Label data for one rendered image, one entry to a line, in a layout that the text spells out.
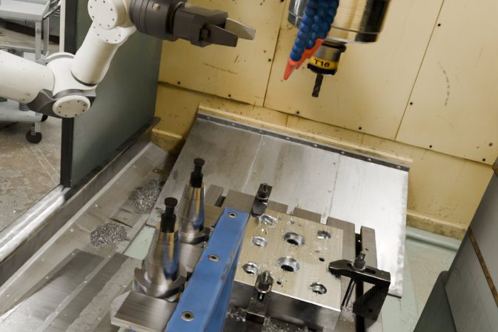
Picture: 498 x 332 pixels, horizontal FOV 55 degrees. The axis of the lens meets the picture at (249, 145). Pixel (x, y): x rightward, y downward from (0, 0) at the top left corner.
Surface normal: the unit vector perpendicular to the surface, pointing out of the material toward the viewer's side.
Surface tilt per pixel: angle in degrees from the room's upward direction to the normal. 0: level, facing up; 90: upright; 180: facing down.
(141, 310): 0
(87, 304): 8
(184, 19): 90
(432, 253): 0
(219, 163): 24
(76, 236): 17
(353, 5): 90
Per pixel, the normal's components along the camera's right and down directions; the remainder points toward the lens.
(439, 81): -0.20, 0.38
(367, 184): 0.09, -0.66
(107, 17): -0.38, 0.52
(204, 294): 0.19, -0.89
